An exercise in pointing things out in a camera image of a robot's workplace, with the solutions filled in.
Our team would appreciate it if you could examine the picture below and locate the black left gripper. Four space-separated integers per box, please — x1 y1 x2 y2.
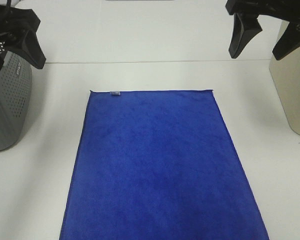
0 0 46 71

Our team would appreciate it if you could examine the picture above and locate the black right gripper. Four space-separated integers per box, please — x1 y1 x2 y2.
225 0 300 61

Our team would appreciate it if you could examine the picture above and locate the blue microfibre towel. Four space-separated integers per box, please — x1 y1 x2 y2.
59 89 269 240

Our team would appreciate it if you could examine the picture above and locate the grey perforated plastic basket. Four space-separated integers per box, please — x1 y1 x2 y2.
0 33 33 154

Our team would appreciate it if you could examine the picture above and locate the beige plastic bin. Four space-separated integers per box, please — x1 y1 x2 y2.
269 47 300 135

